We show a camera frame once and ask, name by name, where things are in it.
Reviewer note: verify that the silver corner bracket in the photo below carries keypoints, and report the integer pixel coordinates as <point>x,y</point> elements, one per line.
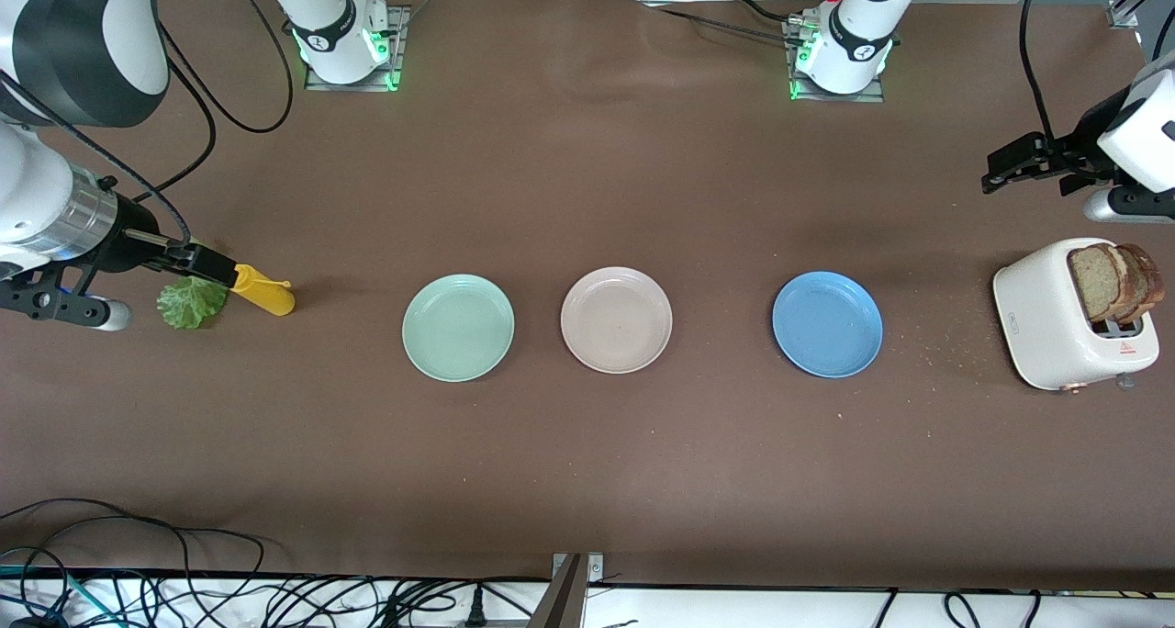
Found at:
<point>1122,17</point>

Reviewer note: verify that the white toaster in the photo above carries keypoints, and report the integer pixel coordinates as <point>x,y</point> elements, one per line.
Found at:
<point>1037,325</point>

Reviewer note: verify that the grey metal bracket post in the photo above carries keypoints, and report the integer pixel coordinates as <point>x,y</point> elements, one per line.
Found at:
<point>565,600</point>

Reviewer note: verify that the blue plate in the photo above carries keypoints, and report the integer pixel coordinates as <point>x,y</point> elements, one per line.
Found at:
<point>827,324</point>

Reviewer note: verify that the brown bread slice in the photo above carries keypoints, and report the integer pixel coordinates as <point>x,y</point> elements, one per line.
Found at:
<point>1092,284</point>
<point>1153,284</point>

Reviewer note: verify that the green lettuce leaf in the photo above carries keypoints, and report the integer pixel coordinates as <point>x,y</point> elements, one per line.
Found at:
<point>188,305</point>

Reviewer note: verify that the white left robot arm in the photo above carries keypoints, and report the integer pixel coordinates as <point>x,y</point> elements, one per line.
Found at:
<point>863,22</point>

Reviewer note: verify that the black power plug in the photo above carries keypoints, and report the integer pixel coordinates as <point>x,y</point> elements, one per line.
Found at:
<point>475,610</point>

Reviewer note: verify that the beige plate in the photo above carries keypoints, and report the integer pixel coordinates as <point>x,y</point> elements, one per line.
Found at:
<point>616,320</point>

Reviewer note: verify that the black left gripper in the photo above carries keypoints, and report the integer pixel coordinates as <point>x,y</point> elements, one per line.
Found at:
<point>1086,147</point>

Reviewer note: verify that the yellow squeeze bottle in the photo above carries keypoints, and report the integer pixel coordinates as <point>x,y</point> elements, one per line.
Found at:
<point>271,297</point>

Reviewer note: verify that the mint green plate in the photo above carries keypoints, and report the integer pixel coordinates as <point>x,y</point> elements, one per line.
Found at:
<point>458,328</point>

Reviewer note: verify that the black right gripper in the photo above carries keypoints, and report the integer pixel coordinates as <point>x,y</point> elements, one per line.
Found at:
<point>135,236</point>

